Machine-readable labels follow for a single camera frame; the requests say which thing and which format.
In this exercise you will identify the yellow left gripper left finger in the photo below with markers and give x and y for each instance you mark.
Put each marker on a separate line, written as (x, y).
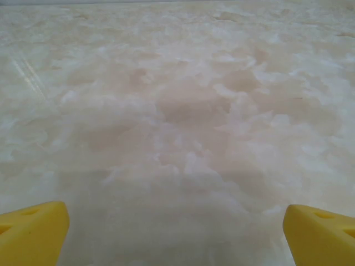
(30, 238)

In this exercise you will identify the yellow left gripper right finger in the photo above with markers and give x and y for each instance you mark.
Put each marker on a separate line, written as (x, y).
(321, 241)

